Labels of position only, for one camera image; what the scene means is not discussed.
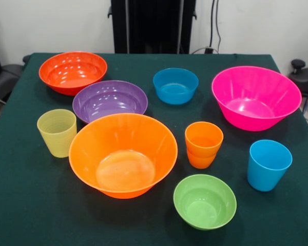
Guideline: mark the small blue plastic bowl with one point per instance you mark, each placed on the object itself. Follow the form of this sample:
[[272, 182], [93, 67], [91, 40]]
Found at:
[[175, 87]]

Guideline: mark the red plastic bowl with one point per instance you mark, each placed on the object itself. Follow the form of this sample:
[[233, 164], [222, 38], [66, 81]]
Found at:
[[72, 71]]

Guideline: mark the blue plastic cup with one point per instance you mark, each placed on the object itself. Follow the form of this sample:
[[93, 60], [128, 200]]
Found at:
[[268, 171]]

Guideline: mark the pale yellow-green plastic cup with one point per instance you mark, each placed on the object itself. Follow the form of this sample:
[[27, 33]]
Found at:
[[57, 138]]

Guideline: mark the dark green table cloth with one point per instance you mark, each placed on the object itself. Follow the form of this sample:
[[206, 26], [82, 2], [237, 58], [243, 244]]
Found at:
[[28, 192]]

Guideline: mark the purple plastic bowl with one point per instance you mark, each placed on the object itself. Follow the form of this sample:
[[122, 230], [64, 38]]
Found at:
[[109, 102]]

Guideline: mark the large pink plastic bowl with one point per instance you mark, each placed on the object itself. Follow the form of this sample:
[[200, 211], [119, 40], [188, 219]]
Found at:
[[254, 102]]

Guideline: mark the black office chair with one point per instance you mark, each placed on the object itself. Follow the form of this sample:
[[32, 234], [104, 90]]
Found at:
[[305, 77], [5, 77]]

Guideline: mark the large orange plastic bowl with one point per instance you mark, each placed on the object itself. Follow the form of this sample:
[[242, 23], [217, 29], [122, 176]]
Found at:
[[123, 159]]

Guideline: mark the orange plastic cup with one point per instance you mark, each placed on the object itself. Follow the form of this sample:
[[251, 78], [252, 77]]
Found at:
[[201, 162], [204, 141]]

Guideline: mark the small green plastic bowl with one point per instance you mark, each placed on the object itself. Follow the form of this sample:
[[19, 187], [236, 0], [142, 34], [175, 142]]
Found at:
[[204, 205]]

